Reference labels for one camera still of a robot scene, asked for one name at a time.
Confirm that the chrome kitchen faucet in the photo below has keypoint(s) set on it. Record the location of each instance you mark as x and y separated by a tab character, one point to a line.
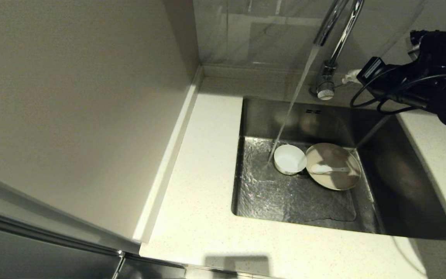
325	85

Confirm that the white bowl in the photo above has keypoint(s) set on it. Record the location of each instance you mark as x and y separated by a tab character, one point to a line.
289	159

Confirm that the white ceramic soup spoon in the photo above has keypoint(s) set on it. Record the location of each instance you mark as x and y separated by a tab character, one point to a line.
319	169

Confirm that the grey tall cabinet door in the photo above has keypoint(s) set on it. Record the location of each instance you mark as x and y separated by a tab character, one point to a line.
33	259

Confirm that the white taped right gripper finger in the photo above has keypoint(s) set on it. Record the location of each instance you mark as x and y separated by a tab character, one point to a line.
350	76

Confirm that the grey under-counter cabinet front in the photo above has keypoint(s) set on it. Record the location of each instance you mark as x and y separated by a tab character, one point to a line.
149	269

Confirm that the stainless steel sink basin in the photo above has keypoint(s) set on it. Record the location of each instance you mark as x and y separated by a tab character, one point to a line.
277	201

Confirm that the running water stream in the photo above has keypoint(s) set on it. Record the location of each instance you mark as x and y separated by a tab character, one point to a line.
296	93

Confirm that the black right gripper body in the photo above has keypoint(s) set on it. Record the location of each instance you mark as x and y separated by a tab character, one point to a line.
397	83

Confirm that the beige round plate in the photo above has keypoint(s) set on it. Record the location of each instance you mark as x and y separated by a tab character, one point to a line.
335	182

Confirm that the white black wrist camera box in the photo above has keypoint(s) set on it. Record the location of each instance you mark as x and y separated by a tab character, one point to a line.
372	68

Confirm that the beige tall cabinet side panel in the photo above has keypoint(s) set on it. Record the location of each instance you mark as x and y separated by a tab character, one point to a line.
72	116

